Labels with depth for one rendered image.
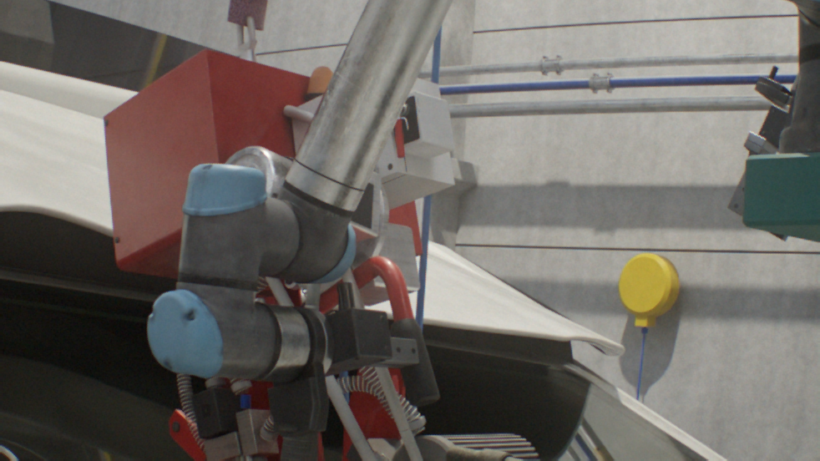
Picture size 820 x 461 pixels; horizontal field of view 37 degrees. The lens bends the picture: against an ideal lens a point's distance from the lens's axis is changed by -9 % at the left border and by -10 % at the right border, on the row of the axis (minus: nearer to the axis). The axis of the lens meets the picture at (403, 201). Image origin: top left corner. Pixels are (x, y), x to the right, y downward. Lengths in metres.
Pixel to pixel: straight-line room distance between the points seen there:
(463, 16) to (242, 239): 9.92
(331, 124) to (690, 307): 8.42
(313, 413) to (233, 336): 0.12
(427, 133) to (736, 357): 7.91
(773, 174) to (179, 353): 0.54
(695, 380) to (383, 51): 8.39
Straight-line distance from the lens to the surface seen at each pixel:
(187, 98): 1.68
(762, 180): 1.08
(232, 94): 1.68
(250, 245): 1.19
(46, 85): 3.66
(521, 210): 10.55
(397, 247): 1.64
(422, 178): 1.63
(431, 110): 1.62
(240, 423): 1.72
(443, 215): 10.77
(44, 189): 2.53
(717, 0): 9.94
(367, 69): 1.27
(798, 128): 1.08
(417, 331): 1.43
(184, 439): 1.94
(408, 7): 1.27
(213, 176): 1.19
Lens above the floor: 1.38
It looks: 6 degrees up
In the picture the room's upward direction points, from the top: 5 degrees clockwise
